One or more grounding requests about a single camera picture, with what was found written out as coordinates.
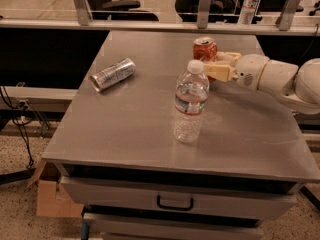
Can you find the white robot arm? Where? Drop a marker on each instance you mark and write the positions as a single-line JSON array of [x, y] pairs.
[[297, 88]]

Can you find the metal glass railing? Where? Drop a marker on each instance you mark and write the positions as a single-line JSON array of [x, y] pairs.
[[62, 14]]

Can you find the grey metal drawer cabinet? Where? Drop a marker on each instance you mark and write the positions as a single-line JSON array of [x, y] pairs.
[[182, 150]]

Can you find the background water bottle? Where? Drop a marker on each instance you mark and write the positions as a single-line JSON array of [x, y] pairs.
[[247, 12]]

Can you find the black office chair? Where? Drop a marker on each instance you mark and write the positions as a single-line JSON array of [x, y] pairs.
[[123, 10]]

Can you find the cardboard box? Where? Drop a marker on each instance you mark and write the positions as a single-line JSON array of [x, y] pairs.
[[52, 199]]

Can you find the clear plastic water bottle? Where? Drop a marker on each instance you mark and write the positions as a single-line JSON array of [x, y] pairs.
[[191, 95]]

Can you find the lower grey drawer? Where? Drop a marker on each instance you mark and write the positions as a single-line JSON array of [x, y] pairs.
[[114, 227]]

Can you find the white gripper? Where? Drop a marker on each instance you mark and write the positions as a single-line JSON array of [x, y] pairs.
[[250, 71]]

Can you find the top drawer with black handle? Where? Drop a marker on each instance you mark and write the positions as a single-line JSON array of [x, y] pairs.
[[173, 198]]

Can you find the silver blue energy drink can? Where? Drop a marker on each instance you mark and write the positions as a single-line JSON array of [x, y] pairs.
[[113, 74]]

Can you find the red coke can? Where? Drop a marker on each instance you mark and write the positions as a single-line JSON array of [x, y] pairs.
[[205, 49]]

